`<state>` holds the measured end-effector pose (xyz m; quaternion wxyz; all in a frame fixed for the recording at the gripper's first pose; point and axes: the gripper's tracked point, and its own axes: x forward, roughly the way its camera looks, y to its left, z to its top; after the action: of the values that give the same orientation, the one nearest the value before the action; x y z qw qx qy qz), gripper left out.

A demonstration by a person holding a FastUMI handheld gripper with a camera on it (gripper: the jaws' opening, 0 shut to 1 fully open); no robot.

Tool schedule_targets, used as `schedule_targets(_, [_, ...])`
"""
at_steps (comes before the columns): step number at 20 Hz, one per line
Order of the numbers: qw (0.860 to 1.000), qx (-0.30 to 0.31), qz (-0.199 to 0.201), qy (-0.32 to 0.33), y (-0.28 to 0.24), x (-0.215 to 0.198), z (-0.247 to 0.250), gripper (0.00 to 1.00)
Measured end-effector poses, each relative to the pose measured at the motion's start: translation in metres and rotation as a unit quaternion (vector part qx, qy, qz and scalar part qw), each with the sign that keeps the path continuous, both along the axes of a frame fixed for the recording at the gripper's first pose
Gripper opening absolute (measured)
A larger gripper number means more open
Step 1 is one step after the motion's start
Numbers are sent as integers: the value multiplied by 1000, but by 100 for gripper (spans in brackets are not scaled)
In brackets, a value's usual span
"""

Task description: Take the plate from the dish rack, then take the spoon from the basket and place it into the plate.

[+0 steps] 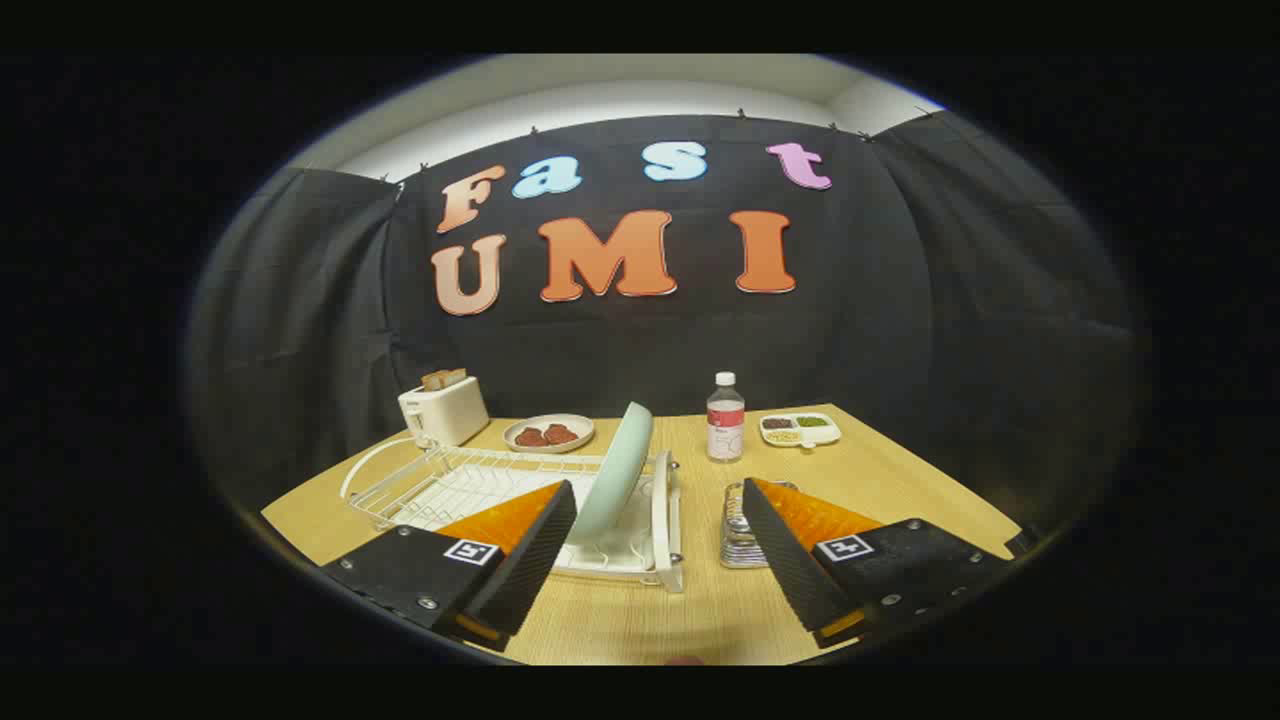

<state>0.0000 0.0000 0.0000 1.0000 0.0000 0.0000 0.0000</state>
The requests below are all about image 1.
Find pale green plate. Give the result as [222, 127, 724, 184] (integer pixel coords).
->
[565, 401, 654, 549]

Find white divided dish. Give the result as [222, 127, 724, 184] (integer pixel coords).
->
[759, 412, 842, 450]

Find clear plastic water bottle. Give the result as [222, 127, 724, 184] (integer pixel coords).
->
[706, 372, 746, 463]

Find white toaster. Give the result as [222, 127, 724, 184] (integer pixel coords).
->
[398, 376, 491, 448]

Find beige plate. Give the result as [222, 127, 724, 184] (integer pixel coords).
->
[503, 413, 596, 454]

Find black backdrop cloth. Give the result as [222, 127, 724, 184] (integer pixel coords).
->
[185, 110, 1141, 531]

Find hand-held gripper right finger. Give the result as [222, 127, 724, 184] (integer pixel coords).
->
[742, 477, 1013, 649]

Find metal wire basket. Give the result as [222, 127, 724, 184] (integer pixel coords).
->
[720, 481, 801, 570]

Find white wire dish rack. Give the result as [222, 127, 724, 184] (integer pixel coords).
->
[340, 437, 686, 593]

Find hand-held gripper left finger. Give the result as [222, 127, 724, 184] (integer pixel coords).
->
[320, 480, 578, 653]

